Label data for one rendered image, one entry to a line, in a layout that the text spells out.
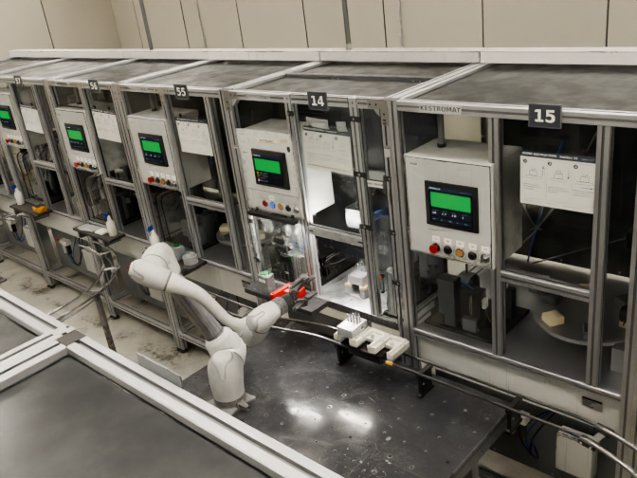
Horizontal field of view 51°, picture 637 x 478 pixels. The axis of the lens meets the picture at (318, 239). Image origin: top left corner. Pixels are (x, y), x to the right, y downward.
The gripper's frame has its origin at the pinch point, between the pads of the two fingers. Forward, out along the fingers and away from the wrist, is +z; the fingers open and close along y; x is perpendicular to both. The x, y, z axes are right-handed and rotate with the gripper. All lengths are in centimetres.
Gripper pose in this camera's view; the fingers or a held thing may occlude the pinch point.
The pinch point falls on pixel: (311, 286)
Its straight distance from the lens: 330.6
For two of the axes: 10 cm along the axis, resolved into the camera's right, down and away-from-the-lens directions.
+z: 6.6, -3.7, 6.5
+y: -1.2, -9.1, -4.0
